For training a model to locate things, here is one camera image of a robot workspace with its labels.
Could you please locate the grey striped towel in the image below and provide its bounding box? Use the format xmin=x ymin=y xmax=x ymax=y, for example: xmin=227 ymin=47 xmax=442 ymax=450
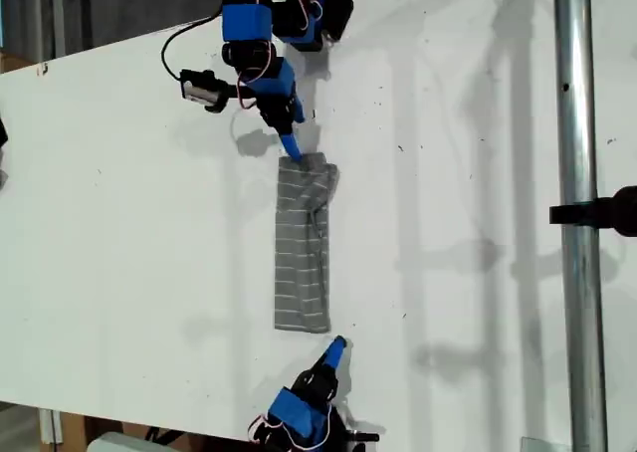
xmin=272 ymin=149 xmax=343 ymax=336

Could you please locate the white box under table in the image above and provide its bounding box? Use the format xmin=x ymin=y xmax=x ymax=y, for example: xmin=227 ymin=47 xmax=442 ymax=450
xmin=86 ymin=430 xmax=193 ymax=452

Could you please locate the brown cardboard box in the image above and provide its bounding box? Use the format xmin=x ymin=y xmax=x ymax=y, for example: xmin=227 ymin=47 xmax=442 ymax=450
xmin=48 ymin=410 xmax=150 ymax=452

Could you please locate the black clamp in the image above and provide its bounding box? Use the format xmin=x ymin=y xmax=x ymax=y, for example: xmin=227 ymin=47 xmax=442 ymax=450
xmin=548 ymin=184 xmax=637 ymax=240

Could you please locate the gripper camera stalk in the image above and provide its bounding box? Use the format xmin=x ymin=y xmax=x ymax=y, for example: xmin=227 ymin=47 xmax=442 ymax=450
xmin=205 ymin=82 xmax=261 ymax=115

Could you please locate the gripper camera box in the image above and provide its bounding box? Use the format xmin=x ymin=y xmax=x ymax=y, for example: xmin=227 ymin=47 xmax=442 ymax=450
xmin=347 ymin=427 xmax=381 ymax=444
xmin=178 ymin=68 xmax=224 ymax=108

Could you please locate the gripper camera cable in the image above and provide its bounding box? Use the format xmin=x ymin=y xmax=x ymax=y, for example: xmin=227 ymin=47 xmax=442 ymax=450
xmin=160 ymin=12 xmax=224 ymax=83

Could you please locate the white table leg bracket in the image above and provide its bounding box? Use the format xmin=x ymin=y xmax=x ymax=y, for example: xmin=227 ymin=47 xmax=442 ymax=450
xmin=38 ymin=407 xmax=64 ymax=446

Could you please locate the steel post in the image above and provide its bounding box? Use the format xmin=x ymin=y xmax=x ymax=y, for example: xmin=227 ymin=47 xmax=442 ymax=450
xmin=551 ymin=0 xmax=610 ymax=452

